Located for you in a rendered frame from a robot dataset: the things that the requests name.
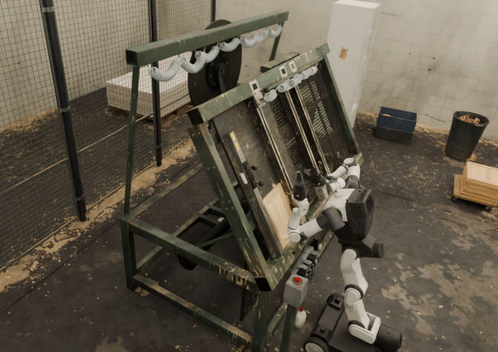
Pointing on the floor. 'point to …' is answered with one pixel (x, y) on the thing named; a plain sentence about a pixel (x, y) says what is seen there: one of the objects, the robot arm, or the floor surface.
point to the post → (288, 328)
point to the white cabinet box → (351, 47)
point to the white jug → (300, 318)
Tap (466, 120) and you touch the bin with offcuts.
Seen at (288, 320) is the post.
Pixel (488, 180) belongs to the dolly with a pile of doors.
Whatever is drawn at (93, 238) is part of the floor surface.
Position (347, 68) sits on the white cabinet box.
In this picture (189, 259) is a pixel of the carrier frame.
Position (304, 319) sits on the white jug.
